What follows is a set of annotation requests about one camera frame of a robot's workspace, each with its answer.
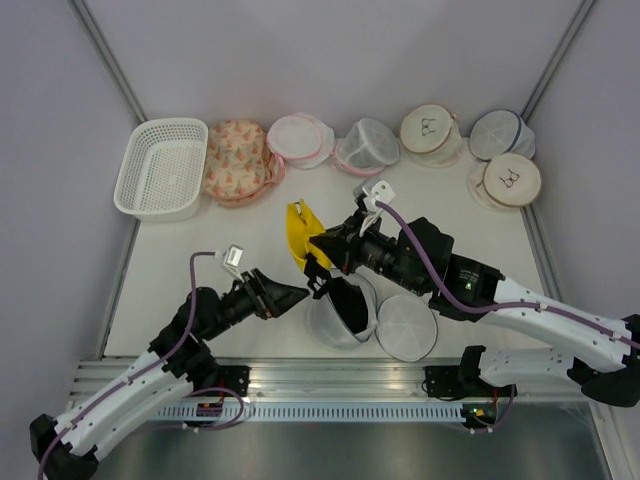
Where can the white mesh bag blue zipper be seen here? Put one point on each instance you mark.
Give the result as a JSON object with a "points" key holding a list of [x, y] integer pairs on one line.
{"points": [[402, 324]]}

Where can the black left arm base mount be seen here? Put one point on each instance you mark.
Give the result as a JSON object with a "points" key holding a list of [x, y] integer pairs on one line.
{"points": [[225, 382]]}

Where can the white mesh bag blue trim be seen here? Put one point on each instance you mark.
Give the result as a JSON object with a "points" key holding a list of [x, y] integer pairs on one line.
{"points": [[501, 131]]}

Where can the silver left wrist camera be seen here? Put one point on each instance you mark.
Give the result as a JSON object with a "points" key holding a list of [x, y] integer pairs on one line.
{"points": [[230, 260]]}

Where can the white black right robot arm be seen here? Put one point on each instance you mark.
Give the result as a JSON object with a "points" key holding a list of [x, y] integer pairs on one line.
{"points": [[599, 356]]}

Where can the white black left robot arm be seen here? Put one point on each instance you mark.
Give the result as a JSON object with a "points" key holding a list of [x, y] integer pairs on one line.
{"points": [[178, 363]]}

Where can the yellow bra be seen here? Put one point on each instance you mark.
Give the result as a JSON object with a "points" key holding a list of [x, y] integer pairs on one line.
{"points": [[301, 226]]}

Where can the white slotted cable duct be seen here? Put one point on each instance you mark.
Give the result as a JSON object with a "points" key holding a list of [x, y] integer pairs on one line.
{"points": [[335, 412]]}

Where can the white mesh bag pink trim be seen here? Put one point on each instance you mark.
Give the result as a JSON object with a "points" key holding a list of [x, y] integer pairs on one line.
{"points": [[368, 148]]}

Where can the black bra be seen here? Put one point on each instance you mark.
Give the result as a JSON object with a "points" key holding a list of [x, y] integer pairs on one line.
{"points": [[346, 298]]}

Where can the aluminium front rail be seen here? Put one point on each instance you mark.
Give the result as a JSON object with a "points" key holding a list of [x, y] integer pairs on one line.
{"points": [[324, 379]]}

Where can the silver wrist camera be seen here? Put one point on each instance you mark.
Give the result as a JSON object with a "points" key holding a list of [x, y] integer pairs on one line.
{"points": [[230, 260], [371, 191]]}

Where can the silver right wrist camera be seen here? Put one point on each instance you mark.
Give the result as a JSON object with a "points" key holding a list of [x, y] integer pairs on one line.
{"points": [[371, 191]]}

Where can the white plastic perforated basket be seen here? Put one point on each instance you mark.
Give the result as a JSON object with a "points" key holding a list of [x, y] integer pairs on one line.
{"points": [[162, 170]]}

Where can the floral beige laundry bag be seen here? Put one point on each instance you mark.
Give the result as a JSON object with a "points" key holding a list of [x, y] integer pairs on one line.
{"points": [[240, 167]]}

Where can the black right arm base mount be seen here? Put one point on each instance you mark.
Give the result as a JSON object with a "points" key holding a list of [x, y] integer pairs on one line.
{"points": [[457, 382]]}

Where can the round white bag pink trim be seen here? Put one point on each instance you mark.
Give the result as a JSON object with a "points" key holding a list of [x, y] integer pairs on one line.
{"points": [[301, 140]]}

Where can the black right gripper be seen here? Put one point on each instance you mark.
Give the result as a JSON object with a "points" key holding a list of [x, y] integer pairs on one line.
{"points": [[342, 243]]}

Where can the right corner aluminium post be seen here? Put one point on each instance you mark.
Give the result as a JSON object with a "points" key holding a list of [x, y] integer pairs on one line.
{"points": [[568, 39]]}

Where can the left corner aluminium post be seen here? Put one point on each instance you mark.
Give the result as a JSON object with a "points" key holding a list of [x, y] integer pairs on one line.
{"points": [[98, 40]]}

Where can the beige laundry bag near right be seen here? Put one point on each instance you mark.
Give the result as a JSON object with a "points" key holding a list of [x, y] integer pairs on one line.
{"points": [[507, 182]]}

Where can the corner aluminium post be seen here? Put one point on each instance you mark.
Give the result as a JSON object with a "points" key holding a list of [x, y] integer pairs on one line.
{"points": [[98, 40], [568, 39]]}

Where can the beige laundry bag far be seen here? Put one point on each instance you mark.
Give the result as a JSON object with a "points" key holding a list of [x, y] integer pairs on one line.
{"points": [[431, 137]]}

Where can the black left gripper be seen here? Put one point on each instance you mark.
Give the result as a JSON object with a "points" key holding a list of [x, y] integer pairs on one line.
{"points": [[280, 296]]}

